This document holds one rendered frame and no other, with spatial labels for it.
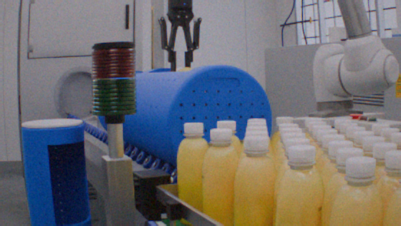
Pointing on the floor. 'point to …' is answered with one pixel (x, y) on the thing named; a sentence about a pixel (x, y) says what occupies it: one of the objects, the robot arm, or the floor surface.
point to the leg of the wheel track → (101, 209)
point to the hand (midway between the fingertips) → (180, 63)
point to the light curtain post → (157, 59)
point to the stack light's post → (119, 191)
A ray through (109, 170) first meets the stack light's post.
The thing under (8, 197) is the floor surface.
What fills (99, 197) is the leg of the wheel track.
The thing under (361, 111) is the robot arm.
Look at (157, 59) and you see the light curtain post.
